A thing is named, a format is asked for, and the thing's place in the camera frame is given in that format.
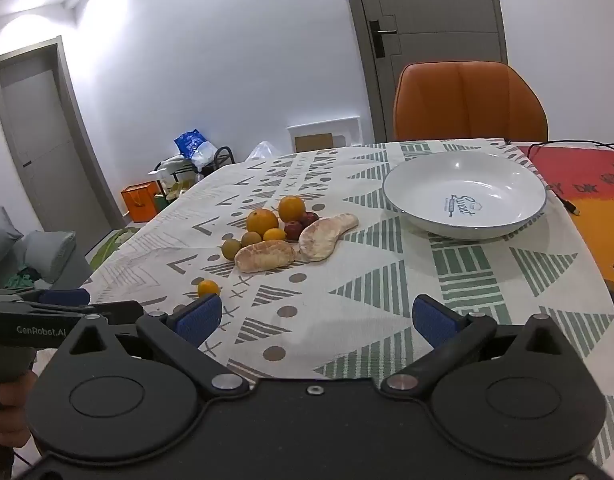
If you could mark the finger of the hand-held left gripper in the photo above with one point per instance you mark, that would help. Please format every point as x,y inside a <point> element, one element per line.
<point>62,296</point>
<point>119,312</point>

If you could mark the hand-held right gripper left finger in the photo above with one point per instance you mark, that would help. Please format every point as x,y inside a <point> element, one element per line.
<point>199,320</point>

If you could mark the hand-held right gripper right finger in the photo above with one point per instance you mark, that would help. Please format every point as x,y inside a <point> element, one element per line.
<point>432,322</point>

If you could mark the green-brown round fruit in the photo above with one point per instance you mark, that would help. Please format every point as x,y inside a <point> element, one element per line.
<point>231,249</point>
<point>251,239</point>

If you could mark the oval bread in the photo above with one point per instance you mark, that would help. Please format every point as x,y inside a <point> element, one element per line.
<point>264,256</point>

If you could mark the small orange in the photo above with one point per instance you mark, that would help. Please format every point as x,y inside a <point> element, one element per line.
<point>208,288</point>
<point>274,235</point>

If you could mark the dark red fruit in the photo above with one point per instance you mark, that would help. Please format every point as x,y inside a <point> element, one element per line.
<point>309,218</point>
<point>293,230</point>

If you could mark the white round plate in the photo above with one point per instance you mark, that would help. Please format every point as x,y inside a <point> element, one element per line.
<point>437,185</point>

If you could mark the long bread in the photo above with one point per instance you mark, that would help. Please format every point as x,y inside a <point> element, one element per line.
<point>319,240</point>

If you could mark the person's left hand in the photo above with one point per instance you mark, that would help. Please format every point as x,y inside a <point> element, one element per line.
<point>14,400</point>

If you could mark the grey cushion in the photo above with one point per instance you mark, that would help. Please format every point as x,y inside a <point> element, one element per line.
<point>49,255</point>
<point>2,240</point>

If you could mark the green patterned mat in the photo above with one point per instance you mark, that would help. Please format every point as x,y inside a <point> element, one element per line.
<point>107,247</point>

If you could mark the patterned white green tablecloth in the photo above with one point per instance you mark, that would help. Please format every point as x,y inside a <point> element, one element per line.
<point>337,270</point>

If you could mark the orange bag on floor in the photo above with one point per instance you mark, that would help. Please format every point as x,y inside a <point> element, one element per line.
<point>139,205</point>

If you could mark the large orange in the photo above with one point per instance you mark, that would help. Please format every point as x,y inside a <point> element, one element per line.
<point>262,221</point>
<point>292,207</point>

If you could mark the grey door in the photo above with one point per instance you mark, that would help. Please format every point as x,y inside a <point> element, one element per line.
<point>42,135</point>
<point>437,10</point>

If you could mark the black metal rack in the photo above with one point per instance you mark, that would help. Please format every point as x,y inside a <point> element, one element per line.
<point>223,155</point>

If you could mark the blue plastic bag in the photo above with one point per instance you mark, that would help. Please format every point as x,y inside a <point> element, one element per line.
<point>189,142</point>

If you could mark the white plastic bag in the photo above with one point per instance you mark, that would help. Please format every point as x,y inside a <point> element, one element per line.
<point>261,152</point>

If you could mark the red orange printed mat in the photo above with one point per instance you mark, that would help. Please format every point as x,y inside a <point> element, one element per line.
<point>577,180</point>

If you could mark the white foam packaging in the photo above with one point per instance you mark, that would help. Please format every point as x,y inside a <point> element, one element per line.
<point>348,130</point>

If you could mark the brown cardboard sheet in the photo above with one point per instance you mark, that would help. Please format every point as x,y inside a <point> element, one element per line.
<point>314,142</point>

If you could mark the orange leather chair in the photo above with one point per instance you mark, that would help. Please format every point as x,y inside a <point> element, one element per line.
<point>467,105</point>

